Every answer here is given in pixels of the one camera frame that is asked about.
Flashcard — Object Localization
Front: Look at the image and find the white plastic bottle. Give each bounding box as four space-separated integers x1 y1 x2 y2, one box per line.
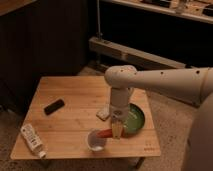
21 124 46 158

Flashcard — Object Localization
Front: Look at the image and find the red pepper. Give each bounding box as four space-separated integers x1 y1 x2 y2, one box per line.
96 128 125 139

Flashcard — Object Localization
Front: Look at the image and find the black remote control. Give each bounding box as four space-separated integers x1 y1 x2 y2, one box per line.
44 99 65 115

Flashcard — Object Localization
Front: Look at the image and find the green plate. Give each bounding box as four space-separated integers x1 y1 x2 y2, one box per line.
124 103 145 135

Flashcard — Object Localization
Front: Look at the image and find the wooden table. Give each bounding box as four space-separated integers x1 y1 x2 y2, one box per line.
9 75 162 169

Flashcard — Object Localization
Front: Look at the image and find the metal pole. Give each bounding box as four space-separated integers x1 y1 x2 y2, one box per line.
96 0 102 40

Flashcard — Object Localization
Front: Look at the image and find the grey shelf rail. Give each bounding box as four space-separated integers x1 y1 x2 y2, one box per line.
89 37 185 69

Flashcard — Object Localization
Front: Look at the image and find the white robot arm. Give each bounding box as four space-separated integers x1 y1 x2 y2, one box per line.
104 65 213 171

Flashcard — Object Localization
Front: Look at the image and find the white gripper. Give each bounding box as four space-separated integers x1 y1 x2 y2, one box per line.
109 88 134 139

